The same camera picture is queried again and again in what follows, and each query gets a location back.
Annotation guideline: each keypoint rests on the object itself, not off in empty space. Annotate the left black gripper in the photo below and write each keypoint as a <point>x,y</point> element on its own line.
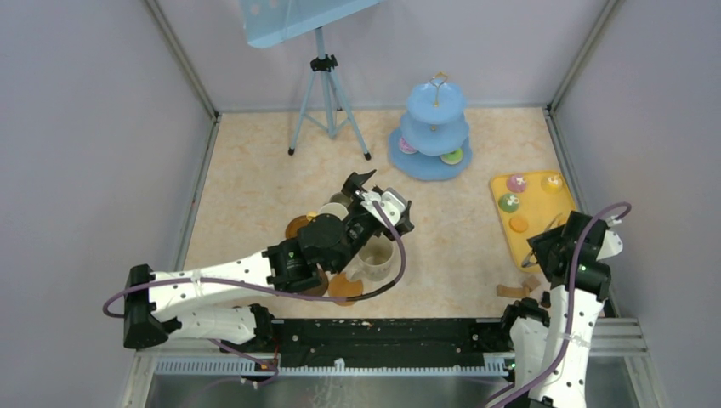
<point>354,187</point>

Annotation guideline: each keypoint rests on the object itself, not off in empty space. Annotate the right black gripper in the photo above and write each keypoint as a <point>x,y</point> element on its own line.
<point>542,242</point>

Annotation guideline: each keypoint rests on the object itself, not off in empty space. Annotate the purple donut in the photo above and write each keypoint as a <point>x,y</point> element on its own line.
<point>405,148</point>

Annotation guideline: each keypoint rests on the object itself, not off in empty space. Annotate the green donut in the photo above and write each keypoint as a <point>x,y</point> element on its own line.
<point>452,158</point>

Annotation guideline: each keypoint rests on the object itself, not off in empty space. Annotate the metal tongs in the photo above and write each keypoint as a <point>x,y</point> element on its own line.
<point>549,225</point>

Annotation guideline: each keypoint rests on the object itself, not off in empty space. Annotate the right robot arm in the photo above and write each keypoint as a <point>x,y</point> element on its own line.
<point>552,346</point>

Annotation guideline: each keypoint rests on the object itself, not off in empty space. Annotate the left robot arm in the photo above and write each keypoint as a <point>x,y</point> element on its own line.
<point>159,306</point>

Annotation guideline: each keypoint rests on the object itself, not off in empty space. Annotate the small olive cup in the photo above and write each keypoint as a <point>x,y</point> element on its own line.
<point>341,199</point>

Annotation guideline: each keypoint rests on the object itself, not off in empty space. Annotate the brown wooden blocks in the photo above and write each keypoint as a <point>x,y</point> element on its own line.
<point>527,286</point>

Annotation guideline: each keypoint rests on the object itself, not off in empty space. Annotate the yellow mug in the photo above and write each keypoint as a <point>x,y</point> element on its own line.
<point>332,208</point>

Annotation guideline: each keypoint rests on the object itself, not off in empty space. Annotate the orange biscuit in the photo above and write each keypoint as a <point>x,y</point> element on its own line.
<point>518,224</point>

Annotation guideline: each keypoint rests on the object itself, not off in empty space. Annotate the yellow serving tray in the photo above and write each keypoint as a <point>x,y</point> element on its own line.
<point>537,206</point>

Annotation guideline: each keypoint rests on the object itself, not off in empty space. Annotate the small black block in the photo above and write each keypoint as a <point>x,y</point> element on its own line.
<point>546,300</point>

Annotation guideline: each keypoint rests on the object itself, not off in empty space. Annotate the large cream mug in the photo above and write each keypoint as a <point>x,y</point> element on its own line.
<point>373,260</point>

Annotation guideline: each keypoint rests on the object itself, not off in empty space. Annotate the yellow cupcake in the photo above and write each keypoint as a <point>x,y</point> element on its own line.
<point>552,183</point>

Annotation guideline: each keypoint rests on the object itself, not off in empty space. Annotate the green cupcake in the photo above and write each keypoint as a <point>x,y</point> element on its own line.
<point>509,203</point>

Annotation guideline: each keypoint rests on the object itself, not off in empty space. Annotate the pink cupcake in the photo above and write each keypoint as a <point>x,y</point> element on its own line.
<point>516,183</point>

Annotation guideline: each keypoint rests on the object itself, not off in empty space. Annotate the orange-brown coaster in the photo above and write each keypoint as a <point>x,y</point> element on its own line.
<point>340,286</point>

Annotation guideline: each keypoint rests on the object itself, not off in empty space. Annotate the brown coaster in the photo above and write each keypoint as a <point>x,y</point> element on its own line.
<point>295,225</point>

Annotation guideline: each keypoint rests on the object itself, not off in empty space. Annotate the blue three-tier cake stand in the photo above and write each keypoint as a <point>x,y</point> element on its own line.
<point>434,123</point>

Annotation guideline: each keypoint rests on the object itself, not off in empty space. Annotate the blue tripod stand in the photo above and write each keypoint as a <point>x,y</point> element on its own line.
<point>336,105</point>

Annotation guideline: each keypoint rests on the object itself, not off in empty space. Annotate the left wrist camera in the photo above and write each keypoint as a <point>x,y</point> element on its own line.
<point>388,202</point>

